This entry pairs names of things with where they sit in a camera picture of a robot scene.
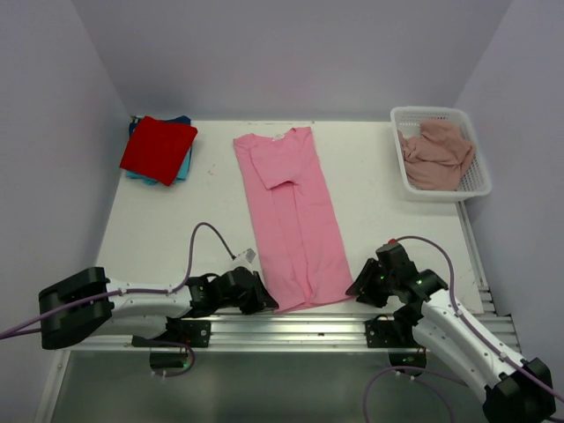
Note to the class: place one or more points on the dark blue folded t shirt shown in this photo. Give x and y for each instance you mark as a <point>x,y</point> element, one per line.
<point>135,120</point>

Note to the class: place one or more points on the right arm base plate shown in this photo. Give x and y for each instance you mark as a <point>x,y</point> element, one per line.
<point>382,332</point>

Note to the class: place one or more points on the white plastic basket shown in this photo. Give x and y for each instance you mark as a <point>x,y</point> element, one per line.
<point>476,181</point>

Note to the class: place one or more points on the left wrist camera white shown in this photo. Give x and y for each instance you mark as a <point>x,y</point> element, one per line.
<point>245,259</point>

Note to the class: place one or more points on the beige t shirt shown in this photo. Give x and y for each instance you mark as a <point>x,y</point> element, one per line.
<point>438,157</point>

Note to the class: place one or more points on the aluminium mounting rail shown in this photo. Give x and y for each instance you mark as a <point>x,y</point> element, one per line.
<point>334,328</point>

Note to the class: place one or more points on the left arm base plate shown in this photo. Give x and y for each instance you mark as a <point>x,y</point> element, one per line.
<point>193,333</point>

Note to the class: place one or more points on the teal folded t shirt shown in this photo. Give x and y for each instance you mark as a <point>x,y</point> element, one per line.
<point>183,171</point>

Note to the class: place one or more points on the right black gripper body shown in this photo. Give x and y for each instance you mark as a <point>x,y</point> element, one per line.
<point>378,286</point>

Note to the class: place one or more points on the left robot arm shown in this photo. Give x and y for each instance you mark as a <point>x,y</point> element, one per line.
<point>89,304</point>

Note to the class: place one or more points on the red folded t shirt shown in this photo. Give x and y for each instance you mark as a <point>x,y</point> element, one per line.
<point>157,149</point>

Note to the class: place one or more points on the pink t shirt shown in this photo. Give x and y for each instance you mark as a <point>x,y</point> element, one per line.
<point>299,243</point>

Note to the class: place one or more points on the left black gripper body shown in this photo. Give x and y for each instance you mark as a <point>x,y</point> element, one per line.
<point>248,302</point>

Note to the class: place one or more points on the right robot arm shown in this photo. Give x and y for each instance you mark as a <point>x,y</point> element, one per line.
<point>431,318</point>

